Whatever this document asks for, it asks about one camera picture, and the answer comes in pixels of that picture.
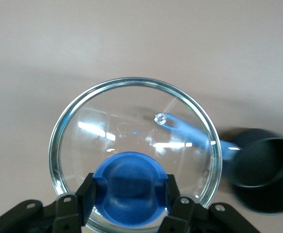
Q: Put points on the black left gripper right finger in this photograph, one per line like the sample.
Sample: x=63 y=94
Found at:
x=192 y=213

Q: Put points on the brown table cover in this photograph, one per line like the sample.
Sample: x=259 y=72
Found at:
x=83 y=43

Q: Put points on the glass lid with blue knob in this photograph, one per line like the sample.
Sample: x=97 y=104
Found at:
x=131 y=184

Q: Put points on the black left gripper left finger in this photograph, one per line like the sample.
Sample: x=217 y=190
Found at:
x=66 y=211

